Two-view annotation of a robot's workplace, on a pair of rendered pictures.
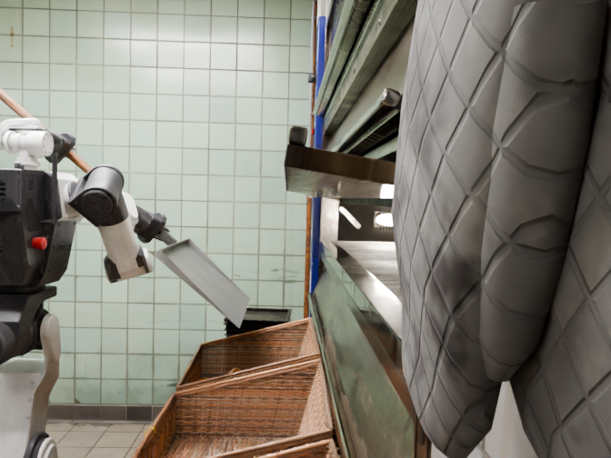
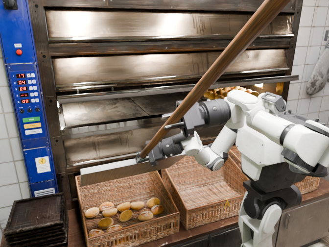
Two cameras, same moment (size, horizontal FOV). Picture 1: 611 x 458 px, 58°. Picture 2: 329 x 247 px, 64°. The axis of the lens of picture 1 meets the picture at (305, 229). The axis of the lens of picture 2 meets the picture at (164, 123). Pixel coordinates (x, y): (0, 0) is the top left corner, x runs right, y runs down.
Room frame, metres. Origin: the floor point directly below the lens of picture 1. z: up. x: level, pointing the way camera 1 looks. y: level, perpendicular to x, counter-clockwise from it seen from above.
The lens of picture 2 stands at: (2.33, 1.62, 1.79)
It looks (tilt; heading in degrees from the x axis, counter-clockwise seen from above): 20 degrees down; 249
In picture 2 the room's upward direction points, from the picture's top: straight up
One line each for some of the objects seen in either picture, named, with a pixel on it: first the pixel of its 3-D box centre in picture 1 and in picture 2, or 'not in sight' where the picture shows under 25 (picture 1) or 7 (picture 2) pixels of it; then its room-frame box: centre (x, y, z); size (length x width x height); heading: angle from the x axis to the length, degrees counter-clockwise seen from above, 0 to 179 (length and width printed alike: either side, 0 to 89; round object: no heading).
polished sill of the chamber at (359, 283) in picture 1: (350, 272); (186, 114); (1.50, -0.12, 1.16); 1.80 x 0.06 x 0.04; 2
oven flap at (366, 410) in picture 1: (339, 323); (187, 132); (1.49, -0.10, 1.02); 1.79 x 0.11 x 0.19; 2
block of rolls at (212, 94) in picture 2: not in sight; (221, 90); (0.93, -0.56, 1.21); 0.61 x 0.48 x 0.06; 92
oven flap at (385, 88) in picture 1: (345, 130); (190, 64); (1.49, -0.10, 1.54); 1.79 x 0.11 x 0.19; 2
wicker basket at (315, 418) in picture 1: (237, 434); (206, 183); (1.46, 0.17, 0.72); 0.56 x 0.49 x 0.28; 1
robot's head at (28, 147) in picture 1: (29, 147); (270, 106); (1.54, 0.76, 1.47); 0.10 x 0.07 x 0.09; 88
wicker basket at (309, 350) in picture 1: (252, 366); (125, 203); (2.06, 0.18, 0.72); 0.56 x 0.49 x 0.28; 3
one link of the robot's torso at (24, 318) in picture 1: (10, 323); (272, 195); (1.44, 0.77, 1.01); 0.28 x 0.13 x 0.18; 2
